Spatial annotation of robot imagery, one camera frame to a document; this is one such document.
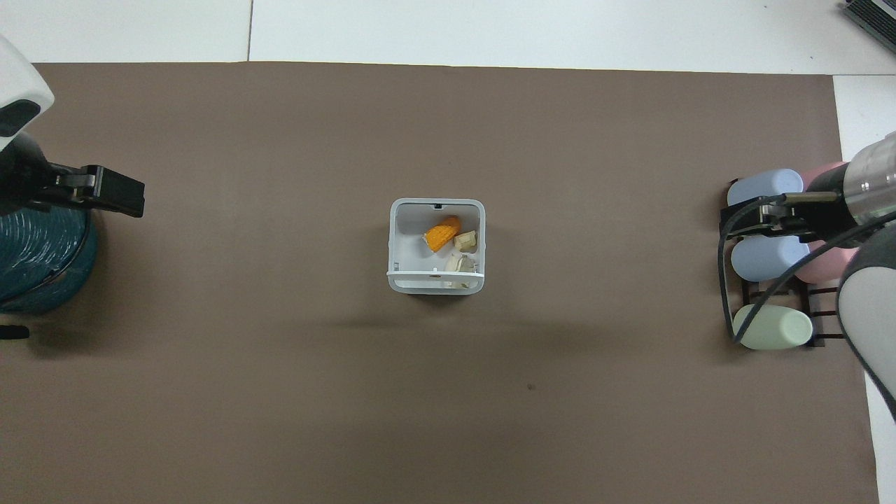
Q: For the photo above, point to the small beige food scrap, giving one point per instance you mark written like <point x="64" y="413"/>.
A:
<point x="466" y="241"/>

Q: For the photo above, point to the white trash can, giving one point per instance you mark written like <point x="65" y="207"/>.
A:
<point x="406" y="231"/>

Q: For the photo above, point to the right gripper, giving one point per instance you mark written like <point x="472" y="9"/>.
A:
<point x="829" y="210"/>

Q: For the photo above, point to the orange corn cob piece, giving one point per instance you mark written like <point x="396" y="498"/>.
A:
<point x="442" y="234"/>

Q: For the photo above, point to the black stand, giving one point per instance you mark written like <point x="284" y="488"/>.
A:
<point x="12" y="332"/>

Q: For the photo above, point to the pink cup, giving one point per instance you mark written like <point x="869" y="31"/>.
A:
<point x="819" y="171"/>
<point x="829" y="264"/>

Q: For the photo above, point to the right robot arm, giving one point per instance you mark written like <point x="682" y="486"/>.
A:
<point x="868" y="308"/>

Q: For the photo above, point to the blue cup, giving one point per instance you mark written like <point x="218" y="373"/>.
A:
<point x="766" y="185"/>
<point x="766" y="257"/>

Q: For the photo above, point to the teal round basket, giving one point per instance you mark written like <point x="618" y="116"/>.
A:
<point x="42" y="259"/>

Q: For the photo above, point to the dark cup rack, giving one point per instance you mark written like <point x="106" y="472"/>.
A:
<point x="820" y="301"/>

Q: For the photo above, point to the large beige food scrap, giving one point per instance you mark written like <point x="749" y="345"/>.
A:
<point x="459" y="264"/>

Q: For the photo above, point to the pale green cup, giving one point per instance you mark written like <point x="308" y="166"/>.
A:
<point x="773" y="327"/>

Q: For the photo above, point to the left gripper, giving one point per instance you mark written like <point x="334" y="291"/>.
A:
<point x="24" y="182"/>

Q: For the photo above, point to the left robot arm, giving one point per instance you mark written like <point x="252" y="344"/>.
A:
<point x="17" y="84"/>

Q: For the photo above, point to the grey laptop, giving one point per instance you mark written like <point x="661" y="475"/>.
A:
<point x="875" y="17"/>

